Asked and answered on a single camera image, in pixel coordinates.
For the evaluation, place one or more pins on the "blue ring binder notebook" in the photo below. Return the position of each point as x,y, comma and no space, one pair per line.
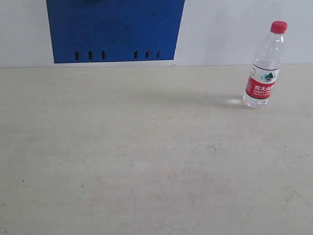
90,31

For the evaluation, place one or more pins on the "clear plastic water bottle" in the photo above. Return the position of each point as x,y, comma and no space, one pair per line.
266,66

